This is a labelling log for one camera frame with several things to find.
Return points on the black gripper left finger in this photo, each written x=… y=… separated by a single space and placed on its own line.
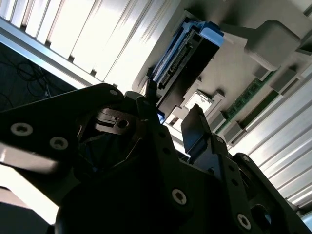
x=48 y=122

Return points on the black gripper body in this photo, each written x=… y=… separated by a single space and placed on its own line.
x=122 y=207

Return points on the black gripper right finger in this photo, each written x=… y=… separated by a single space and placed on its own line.
x=195 y=129

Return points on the hard disk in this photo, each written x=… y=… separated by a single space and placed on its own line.
x=195 y=68

